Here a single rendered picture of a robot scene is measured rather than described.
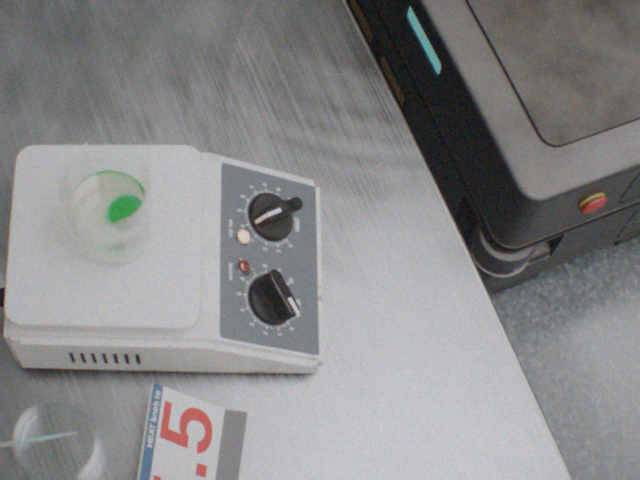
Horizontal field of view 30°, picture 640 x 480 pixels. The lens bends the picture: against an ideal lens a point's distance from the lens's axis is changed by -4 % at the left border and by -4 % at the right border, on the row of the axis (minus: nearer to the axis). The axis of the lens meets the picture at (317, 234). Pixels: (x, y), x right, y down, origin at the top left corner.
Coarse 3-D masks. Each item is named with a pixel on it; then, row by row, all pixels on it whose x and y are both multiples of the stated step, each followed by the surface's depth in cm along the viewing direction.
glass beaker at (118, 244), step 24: (96, 144) 70; (120, 144) 70; (144, 144) 70; (72, 168) 70; (96, 168) 72; (120, 168) 72; (144, 168) 70; (72, 192) 72; (72, 216) 68; (144, 216) 70; (96, 240) 70; (120, 240) 70; (144, 240) 73; (96, 264) 74; (120, 264) 74
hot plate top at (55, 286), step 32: (32, 160) 76; (160, 160) 77; (192, 160) 77; (32, 192) 75; (160, 192) 76; (192, 192) 76; (32, 224) 75; (64, 224) 75; (160, 224) 75; (192, 224) 75; (32, 256) 74; (64, 256) 74; (160, 256) 75; (192, 256) 75; (32, 288) 73; (64, 288) 73; (96, 288) 73; (128, 288) 74; (160, 288) 74; (192, 288) 74; (32, 320) 72; (64, 320) 73; (96, 320) 73; (128, 320) 73; (160, 320) 73; (192, 320) 73
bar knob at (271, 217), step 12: (264, 192) 80; (252, 204) 80; (264, 204) 80; (276, 204) 79; (288, 204) 79; (300, 204) 80; (252, 216) 79; (264, 216) 78; (276, 216) 78; (288, 216) 81; (264, 228) 79; (276, 228) 80; (288, 228) 80; (276, 240) 80
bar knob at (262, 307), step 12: (264, 276) 77; (276, 276) 77; (252, 288) 77; (264, 288) 77; (276, 288) 77; (288, 288) 77; (252, 300) 77; (264, 300) 77; (276, 300) 77; (288, 300) 77; (264, 312) 77; (276, 312) 78; (288, 312) 77; (276, 324) 78
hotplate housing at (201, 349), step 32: (224, 160) 80; (320, 224) 83; (320, 256) 82; (0, 288) 79; (320, 288) 81; (320, 320) 80; (32, 352) 76; (64, 352) 76; (96, 352) 76; (128, 352) 76; (160, 352) 76; (192, 352) 76; (224, 352) 76; (256, 352) 77; (288, 352) 78; (320, 352) 80
